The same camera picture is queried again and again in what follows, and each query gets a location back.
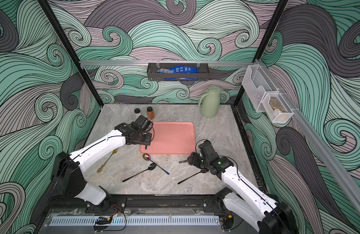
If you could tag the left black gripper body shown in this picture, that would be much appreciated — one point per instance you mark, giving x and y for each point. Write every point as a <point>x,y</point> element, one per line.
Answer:
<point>145,139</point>

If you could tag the aluminium wall rail right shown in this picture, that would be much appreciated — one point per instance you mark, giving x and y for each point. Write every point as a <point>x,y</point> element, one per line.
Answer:
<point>319,146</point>

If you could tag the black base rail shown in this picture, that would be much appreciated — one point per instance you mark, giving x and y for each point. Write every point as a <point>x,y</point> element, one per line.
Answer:
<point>205,203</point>

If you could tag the clear plastic wall bin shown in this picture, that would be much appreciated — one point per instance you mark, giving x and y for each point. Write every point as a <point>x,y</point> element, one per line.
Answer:
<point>257,85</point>

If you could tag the aluminium wall rail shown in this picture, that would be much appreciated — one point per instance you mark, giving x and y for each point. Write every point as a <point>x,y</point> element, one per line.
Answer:
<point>126,62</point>
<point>319,146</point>

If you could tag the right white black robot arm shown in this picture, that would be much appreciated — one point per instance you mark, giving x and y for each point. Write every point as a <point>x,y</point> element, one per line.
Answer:
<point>263,213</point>

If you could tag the white spice jar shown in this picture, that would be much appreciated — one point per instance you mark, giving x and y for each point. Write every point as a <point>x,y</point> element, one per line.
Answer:
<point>137,112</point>

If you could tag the pink plastic tray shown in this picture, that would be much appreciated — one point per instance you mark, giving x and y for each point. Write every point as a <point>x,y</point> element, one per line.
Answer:
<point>172,138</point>

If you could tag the small clear bin with contents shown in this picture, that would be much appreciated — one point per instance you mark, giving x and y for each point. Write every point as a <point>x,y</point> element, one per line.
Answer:
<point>276,108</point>

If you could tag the blue snack packet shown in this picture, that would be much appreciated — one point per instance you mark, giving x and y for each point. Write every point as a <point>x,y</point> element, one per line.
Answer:
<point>179,69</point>

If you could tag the dark metal wall shelf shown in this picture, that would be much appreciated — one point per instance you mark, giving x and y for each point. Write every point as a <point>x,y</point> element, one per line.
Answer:
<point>202,75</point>

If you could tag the black spoon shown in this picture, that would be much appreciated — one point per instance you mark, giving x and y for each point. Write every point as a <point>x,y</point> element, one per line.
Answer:
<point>151,167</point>
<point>200,172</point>

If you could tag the orange spice jar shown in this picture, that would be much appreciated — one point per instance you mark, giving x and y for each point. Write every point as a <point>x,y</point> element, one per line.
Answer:
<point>150,113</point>

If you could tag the white perforated cable duct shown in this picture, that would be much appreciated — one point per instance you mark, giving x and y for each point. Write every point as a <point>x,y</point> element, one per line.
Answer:
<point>140,220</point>

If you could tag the sage green thermos jug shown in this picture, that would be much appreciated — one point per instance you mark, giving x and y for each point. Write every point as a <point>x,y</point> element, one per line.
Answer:
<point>209,102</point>

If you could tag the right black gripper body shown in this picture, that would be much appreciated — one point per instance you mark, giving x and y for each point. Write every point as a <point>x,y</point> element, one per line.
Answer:
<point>192,159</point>

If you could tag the gold fork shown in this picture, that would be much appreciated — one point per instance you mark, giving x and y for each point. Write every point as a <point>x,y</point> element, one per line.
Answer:
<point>104,164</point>

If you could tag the aluminium wall rail back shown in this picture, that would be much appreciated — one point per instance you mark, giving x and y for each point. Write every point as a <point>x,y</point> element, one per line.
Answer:
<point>126,62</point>

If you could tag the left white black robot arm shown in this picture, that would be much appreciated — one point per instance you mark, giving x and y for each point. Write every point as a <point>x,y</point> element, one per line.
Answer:
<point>68,169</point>

